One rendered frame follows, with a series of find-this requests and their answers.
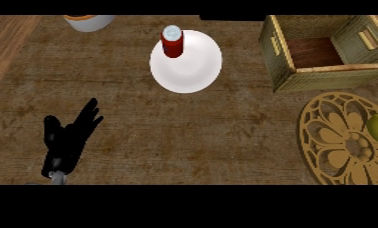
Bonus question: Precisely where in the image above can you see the yellow-green lemon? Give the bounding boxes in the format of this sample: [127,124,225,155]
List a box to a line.
[365,113,378,140]

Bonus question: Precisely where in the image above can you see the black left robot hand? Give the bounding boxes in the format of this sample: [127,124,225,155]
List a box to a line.
[40,97,105,179]

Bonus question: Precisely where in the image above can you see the white round plate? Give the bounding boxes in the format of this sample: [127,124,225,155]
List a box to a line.
[148,29,225,95]

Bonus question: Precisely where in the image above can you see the green wicker basket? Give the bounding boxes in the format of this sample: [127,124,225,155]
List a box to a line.
[259,15,378,94]

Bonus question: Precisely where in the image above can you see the white pot with orange rim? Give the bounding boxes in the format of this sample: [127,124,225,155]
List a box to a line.
[62,15,117,33]

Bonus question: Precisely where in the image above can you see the red bottle with white cap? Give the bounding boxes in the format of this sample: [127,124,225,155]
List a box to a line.
[160,24,185,59]

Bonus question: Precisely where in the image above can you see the tan round cutout placemat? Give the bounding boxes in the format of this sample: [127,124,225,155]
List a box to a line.
[297,91,378,186]

